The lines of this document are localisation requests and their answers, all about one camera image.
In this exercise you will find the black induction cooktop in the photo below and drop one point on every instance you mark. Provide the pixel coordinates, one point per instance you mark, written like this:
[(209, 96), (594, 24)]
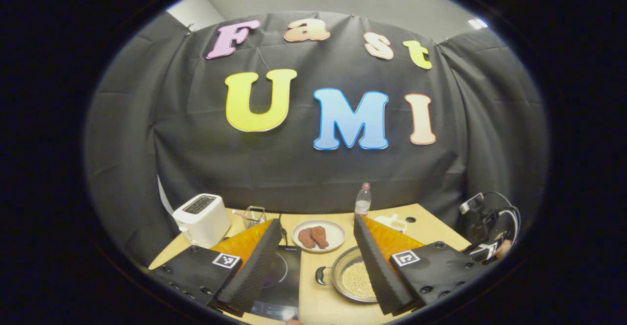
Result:
[(286, 286)]

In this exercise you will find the round white plate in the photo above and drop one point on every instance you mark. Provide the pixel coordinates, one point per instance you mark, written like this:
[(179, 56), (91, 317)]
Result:
[(335, 234)]

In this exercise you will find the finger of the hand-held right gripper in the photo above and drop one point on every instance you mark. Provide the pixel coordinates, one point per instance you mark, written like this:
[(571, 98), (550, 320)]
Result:
[(482, 252)]

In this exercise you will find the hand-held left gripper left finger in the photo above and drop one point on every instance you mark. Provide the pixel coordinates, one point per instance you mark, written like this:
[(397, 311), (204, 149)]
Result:
[(254, 271)]

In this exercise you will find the black backdrop cloth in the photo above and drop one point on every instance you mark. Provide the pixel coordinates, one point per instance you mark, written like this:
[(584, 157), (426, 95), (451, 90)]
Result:
[(294, 168)]

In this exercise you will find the pile of soybeans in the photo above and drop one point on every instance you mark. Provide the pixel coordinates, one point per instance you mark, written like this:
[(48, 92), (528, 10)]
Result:
[(357, 278)]

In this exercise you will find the brown meat slice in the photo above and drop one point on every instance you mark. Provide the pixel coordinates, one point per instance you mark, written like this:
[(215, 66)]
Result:
[(320, 236), (306, 238)]

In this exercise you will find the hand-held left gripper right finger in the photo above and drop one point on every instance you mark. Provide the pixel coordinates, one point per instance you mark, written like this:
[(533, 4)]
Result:
[(379, 271)]

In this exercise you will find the white toaster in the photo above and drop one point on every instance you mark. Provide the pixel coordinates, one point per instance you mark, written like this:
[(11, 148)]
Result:
[(203, 222)]

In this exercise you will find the small pink white tube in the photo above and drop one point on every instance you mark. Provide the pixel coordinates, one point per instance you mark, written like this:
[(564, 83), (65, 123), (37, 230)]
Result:
[(241, 213)]

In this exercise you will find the white divided dish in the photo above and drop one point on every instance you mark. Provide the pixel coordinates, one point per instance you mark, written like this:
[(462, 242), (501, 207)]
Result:
[(386, 221)]

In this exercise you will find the clear plastic water bottle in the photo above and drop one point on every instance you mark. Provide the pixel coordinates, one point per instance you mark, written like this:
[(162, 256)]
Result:
[(363, 205)]

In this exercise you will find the pile of yellow grains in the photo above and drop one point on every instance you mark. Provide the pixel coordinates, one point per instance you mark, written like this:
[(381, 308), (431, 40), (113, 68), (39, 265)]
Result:
[(397, 224)]

